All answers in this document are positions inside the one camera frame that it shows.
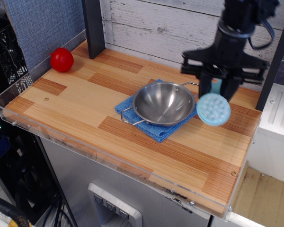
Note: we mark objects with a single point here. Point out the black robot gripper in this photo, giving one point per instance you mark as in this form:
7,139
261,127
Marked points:
225,59

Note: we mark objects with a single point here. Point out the light blue scrub brush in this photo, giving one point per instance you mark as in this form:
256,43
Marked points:
212,108

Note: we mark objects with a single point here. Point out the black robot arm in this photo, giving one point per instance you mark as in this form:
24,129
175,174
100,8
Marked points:
242,13

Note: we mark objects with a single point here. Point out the stainless steel pot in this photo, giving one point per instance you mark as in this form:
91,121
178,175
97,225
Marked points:
162,103

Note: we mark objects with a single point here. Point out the clear acrylic table guard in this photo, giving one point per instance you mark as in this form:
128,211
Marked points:
198,166

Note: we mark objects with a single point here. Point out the blue folded cloth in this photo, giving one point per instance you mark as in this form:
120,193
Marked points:
158,133

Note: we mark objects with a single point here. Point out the white toy sink unit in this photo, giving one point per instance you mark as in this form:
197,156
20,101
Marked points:
266,152

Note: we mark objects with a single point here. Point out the red toy tomato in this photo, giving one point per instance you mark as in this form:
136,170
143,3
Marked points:
61,60

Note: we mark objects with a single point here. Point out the silver cabinet with dispenser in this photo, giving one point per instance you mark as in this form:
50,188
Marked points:
74,173

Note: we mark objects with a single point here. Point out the black plastic crate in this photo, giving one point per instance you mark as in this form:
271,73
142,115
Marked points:
12,62

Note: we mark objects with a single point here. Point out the dark grey right post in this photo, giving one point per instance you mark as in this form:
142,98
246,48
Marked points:
271,74

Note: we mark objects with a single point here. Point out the dark grey post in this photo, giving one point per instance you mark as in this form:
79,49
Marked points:
271,74
94,27

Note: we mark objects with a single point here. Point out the dark grey left post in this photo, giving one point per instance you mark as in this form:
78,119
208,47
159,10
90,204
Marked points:
94,27

